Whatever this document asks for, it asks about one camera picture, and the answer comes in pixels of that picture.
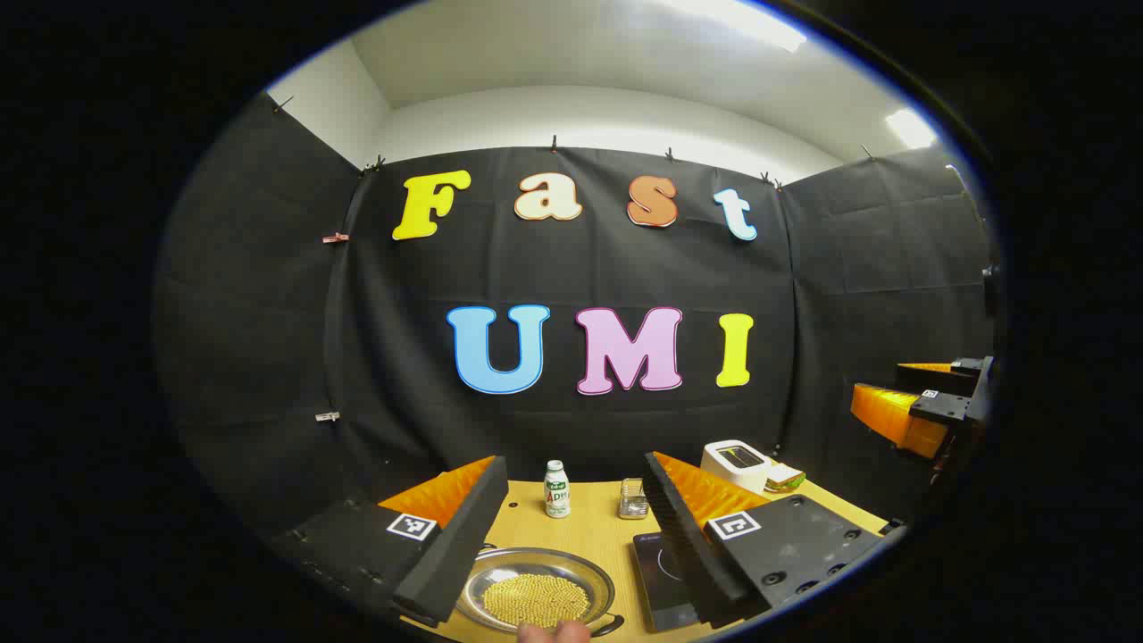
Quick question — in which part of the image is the white toaster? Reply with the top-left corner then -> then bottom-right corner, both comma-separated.
701,439 -> 772,495

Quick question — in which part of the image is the steel pot with beans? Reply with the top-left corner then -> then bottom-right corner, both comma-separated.
455,547 -> 626,638

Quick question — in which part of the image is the black induction cooktop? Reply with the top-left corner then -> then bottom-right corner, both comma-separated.
632,532 -> 706,633

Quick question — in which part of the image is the small ceiling light panel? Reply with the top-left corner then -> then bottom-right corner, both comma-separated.
884,107 -> 939,150

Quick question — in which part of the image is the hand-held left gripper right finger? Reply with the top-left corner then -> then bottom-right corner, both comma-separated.
643,451 -> 905,630

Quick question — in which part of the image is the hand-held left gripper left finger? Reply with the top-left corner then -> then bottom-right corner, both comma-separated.
268,455 -> 509,625

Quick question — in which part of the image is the white drink bottle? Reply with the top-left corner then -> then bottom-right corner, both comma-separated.
544,460 -> 572,519

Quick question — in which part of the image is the long ceiling light panel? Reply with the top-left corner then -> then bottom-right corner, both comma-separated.
661,0 -> 809,53

